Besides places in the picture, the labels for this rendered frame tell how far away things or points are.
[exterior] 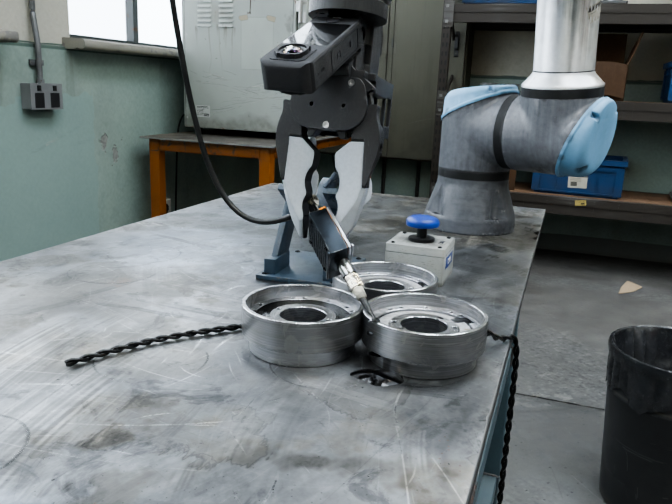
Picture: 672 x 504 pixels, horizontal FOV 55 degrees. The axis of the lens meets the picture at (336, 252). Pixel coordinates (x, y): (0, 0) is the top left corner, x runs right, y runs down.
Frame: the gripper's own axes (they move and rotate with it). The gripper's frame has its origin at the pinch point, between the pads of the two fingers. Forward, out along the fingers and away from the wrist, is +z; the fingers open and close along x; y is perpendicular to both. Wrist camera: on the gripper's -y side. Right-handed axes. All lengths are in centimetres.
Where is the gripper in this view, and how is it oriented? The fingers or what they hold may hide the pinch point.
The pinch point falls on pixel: (319, 226)
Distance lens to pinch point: 59.2
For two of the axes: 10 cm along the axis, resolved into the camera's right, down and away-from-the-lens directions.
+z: -1.0, 9.9, 1.3
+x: -9.3, -1.3, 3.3
